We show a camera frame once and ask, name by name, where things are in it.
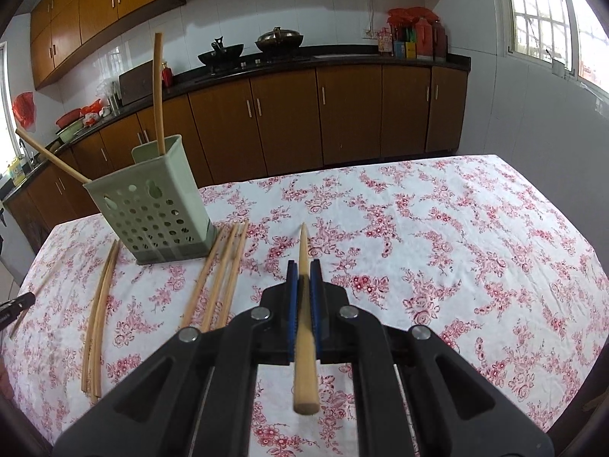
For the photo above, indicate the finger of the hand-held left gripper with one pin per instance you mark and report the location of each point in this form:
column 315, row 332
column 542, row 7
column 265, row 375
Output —
column 19, row 303

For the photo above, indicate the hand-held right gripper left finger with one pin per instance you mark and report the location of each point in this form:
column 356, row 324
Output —
column 292, row 314

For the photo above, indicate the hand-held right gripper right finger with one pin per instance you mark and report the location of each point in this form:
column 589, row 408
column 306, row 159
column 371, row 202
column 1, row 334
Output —
column 317, row 314

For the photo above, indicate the wooden chopstick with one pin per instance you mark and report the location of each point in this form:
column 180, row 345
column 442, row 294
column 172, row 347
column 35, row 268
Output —
column 202, row 278
column 47, row 152
column 220, row 278
column 158, row 95
column 89, row 352
column 233, row 273
column 304, row 381
column 96, row 366

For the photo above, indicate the green perforated utensil holder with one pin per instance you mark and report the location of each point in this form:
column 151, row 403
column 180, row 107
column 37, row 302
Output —
column 157, row 209

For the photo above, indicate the red floral tablecloth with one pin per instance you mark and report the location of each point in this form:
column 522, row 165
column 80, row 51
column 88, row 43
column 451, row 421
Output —
column 428, row 247

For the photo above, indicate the yellow dish soap bottle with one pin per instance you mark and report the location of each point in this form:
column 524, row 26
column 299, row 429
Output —
column 16, row 174

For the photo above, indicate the green basin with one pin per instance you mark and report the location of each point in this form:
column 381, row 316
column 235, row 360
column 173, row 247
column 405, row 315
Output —
column 71, row 132

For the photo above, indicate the brown base cabinets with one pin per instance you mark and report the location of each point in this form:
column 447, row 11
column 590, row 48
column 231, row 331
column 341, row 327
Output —
column 285, row 123

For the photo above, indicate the hanging red plastic bag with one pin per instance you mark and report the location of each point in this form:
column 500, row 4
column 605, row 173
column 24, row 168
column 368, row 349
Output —
column 24, row 112

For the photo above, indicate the red basin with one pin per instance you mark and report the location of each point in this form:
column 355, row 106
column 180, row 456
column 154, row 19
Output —
column 69, row 118

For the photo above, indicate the white plastic bag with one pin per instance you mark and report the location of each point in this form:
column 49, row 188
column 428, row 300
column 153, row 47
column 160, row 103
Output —
column 92, row 119

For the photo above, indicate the sliding window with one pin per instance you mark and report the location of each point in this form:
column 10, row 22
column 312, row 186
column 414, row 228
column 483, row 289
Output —
column 5, row 104

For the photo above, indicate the crumpled red plastic bag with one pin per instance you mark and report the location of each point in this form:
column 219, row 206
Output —
column 91, row 106

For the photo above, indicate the metal cup with clear bag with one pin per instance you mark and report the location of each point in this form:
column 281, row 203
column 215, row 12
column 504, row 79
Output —
column 112, row 97

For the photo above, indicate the dark wooden cutting board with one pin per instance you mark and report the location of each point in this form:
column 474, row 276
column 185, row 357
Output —
column 140, row 85

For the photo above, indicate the black gas stove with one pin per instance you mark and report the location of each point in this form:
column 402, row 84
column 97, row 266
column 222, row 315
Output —
column 266, row 63

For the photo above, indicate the black kitchen countertop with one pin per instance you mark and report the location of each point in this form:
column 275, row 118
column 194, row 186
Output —
column 333, row 59

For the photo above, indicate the black wok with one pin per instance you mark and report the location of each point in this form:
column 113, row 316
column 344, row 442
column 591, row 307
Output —
column 221, row 54

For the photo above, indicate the small red bottle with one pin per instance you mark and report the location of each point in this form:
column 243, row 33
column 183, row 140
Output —
column 167, row 76

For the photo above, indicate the pot with metal lid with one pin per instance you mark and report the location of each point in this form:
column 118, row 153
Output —
column 279, row 40

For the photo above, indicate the blue box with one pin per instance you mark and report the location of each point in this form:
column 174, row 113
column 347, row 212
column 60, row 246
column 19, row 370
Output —
column 398, row 50

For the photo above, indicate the pink bottle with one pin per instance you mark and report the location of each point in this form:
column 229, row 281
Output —
column 385, row 43

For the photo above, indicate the yellow box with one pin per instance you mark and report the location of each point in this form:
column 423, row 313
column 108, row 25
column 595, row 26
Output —
column 410, row 50

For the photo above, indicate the dark red thermos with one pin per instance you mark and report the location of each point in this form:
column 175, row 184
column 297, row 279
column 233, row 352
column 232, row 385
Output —
column 439, row 40

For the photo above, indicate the red bag over thermoses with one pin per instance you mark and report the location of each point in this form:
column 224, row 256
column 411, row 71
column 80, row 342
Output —
column 409, row 14

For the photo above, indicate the barred window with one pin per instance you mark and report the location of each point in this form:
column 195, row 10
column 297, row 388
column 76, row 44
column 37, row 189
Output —
column 542, row 9

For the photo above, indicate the wall outlet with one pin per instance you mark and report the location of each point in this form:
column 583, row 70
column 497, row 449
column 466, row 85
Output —
column 368, row 33

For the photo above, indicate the long brown wall cabinet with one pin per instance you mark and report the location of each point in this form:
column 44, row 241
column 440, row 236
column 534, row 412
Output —
column 95, row 4

